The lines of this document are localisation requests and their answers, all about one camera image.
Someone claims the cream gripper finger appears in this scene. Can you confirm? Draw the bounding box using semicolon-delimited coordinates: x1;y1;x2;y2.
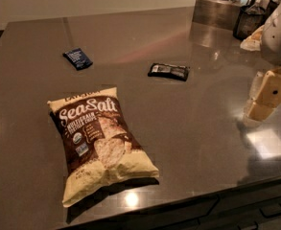
256;67;281;108
246;100;275;122

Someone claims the black rxbar chocolate bar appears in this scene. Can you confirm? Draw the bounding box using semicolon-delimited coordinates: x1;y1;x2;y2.
148;63;190;81

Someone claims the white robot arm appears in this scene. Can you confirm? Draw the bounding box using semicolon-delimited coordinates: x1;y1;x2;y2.
244;3;281;127

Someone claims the brown sea salt chip bag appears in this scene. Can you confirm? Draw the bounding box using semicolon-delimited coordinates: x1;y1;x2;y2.
48;87;159;208

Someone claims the pale napkin pile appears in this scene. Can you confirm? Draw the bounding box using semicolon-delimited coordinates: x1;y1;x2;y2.
240;26;263;51

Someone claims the black mesh container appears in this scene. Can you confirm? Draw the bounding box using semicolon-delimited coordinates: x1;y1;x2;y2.
233;6;266;40

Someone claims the dark blue snack packet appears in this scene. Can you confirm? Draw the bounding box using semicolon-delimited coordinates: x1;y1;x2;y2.
62;48;93;70

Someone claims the dark drawer handle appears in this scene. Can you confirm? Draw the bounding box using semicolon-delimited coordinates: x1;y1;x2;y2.
260;203;281;219

